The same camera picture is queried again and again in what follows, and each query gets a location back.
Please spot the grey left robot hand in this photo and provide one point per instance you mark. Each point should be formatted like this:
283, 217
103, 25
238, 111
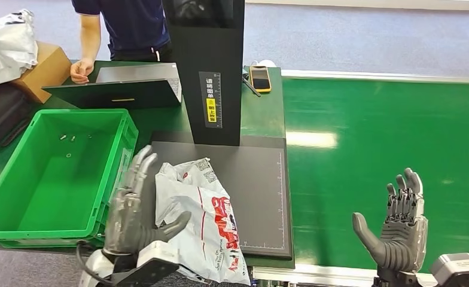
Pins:
127, 222

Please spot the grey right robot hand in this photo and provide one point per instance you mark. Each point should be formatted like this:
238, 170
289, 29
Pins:
403, 245

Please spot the white plastic mailer package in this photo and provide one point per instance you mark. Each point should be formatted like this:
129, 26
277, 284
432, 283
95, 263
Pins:
202, 214

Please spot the person's forearm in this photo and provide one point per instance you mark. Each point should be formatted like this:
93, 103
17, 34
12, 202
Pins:
90, 37

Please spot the green conveyor belt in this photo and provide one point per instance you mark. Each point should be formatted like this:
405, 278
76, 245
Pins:
397, 126

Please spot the black inbound scanner machine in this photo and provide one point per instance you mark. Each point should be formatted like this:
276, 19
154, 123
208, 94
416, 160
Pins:
254, 190

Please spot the brown cardboard box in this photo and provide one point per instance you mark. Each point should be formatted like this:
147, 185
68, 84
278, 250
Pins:
44, 73

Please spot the green plastic crate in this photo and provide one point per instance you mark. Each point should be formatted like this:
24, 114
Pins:
48, 186

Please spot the dark open laptop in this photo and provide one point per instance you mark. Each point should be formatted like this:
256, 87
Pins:
115, 93

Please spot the black yellow ruler label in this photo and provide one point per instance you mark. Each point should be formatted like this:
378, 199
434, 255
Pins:
210, 99

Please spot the person's hand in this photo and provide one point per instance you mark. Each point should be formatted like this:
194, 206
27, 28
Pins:
80, 71

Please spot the black fabric bag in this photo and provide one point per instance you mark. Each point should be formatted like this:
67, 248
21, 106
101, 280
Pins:
0, 115

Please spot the black pen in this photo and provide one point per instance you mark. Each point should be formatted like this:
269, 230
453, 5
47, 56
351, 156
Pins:
252, 88

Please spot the person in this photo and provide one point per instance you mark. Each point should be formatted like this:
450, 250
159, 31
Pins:
135, 27

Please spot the smartphone with orange case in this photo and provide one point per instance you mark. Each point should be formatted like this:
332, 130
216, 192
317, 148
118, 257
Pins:
260, 78

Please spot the small white device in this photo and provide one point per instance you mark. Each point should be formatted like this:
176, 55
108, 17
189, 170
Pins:
263, 63

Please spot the large white plastic bag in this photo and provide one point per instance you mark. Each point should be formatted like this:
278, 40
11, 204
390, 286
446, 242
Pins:
4, 47

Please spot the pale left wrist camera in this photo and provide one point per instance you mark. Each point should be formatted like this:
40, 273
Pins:
159, 255

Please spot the aluminium conveyor side rail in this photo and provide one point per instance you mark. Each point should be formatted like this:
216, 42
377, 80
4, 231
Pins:
317, 276
377, 76

